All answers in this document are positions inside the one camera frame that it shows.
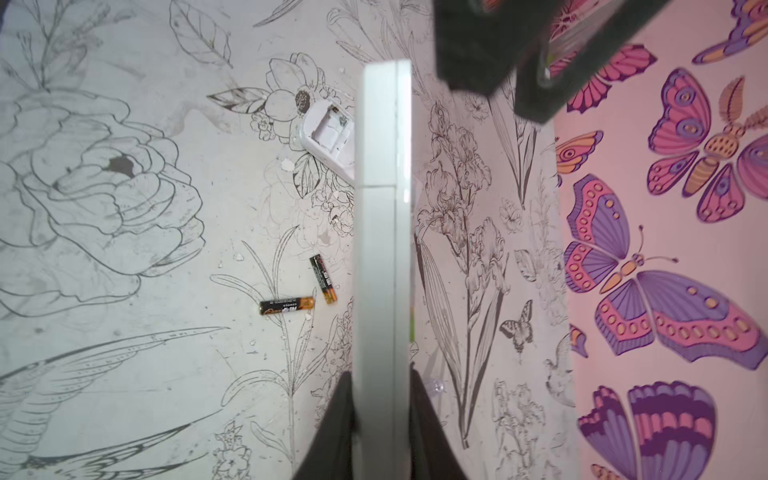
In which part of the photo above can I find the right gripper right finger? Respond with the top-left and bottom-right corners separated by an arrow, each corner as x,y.
409,365 -> 468,480

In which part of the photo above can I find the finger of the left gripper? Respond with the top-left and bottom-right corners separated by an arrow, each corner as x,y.
433,0 -> 558,96
514,1 -> 667,124

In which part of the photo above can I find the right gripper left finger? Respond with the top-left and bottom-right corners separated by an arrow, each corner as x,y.
293,371 -> 355,480

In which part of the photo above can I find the black gold AAA battery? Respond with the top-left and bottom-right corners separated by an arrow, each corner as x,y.
310,254 -> 338,305
259,297 -> 315,316

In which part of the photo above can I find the white remote control with batteries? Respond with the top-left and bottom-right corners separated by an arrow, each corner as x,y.
300,99 -> 355,185

